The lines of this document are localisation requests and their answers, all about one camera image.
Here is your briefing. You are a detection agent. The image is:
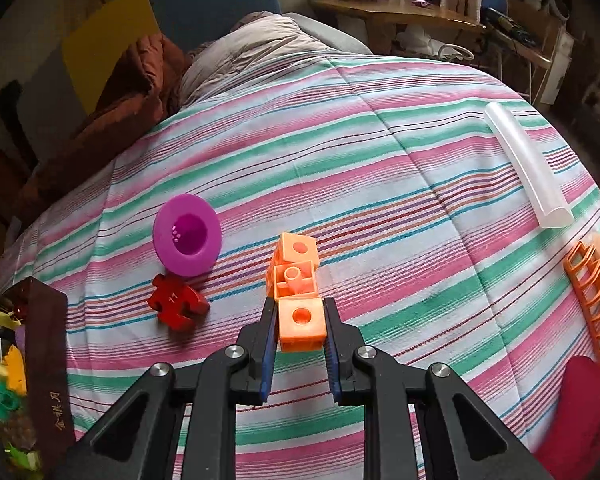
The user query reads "dark red cloth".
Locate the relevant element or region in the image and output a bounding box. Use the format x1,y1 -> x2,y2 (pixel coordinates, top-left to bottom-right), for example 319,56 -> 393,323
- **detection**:
532,355 -> 600,480

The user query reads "white cable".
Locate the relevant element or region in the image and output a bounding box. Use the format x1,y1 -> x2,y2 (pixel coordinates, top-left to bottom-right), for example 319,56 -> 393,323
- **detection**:
430,42 -> 476,63

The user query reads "red puzzle piece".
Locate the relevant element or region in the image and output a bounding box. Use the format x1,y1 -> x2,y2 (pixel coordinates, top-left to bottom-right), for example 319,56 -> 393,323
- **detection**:
146,272 -> 211,332

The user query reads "yellow plastic toy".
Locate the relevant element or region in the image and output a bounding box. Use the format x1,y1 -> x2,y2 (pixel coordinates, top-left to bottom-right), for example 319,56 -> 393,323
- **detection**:
4,345 -> 28,393

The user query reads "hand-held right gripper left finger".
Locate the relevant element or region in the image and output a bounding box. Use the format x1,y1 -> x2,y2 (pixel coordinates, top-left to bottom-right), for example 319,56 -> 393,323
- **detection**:
55,299 -> 277,480

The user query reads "striped bedsheet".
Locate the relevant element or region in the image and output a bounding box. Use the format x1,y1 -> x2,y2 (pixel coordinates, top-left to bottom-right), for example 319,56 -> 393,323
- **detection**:
0,52 -> 600,480

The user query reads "wooden shelf unit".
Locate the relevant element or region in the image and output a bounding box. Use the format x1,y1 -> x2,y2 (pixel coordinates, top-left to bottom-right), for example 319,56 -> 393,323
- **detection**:
480,0 -> 576,106

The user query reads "brown blanket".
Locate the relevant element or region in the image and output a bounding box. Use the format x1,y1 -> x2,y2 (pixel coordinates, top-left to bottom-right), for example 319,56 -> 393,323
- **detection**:
10,32 -> 193,221

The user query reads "brown box with gold lining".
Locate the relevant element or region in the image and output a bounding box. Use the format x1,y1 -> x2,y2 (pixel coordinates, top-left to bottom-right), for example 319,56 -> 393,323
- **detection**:
0,276 -> 76,480

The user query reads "orange snap cube stick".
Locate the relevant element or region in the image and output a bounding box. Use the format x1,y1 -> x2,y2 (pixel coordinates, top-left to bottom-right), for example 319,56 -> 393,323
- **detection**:
266,232 -> 327,353

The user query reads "clear plastic half tube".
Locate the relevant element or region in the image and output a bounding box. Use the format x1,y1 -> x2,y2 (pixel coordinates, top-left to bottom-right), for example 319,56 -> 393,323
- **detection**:
482,101 -> 575,229

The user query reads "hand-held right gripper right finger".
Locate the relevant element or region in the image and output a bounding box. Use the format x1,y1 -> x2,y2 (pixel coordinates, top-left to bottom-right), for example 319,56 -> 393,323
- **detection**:
325,298 -> 551,480

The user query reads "wooden table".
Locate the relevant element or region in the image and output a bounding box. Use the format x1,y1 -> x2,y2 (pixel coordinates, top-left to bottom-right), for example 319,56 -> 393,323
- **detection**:
307,0 -> 486,56

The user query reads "orange plastic rack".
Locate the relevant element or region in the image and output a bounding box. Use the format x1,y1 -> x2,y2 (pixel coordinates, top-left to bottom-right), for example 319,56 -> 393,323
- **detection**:
564,241 -> 600,372

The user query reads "purple plastic funnel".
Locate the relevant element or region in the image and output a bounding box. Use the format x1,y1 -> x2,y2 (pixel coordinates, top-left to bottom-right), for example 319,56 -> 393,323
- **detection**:
152,194 -> 223,277

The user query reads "grey quilt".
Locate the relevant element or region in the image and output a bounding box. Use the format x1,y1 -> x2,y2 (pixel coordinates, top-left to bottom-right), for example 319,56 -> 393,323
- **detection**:
177,10 -> 376,111

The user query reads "multicolour padded headboard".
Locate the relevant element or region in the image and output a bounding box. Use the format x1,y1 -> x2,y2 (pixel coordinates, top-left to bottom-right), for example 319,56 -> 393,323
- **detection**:
0,0 -> 281,161

